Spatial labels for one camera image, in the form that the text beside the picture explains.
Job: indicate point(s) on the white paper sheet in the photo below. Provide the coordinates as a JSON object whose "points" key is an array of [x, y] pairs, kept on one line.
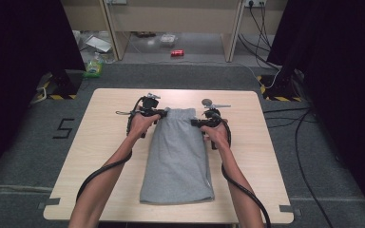
{"points": [[98, 43]]}

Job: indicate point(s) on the clear plastic container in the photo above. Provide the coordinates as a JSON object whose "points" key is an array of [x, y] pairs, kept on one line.
{"points": [[168, 39]]}

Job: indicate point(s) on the red can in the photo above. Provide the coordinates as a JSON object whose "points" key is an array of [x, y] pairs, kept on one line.
{"points": [[177, 53]]}

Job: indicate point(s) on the grey shorts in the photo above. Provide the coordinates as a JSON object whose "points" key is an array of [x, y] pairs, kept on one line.
{"points": [[177, 158]]}

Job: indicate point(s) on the green packet on floor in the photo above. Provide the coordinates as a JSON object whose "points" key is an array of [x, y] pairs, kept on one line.
{"points": [[93, 68]]}

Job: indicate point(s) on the white wall socket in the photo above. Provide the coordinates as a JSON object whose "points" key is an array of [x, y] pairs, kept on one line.
{"points": [[255, 3]]}

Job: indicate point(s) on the grey tape piece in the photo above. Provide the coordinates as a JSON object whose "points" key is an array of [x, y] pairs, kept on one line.
{"points": [[49, 202], [290, 210]]}

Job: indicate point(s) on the dark curtain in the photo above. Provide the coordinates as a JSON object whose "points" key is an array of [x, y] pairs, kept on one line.
{"points": [[19, 63], [345, 79]]}

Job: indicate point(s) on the black stand base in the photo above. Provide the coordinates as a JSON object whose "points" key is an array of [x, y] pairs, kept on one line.
{"points": [[65, 85], [278, 90]]}

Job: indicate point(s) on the person's right hand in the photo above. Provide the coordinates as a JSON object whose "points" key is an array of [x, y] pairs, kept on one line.
{"points": [[217, 134]]}

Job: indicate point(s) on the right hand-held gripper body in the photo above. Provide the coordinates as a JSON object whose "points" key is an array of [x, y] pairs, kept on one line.
{"points": [[214, 115]]}

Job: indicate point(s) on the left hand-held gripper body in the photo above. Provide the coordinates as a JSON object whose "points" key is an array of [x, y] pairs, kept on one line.
{"points": [[148, 106]]}

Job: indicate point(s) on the person's left hand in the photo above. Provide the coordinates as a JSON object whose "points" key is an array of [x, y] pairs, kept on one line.
{"points": [[141, 125]]}

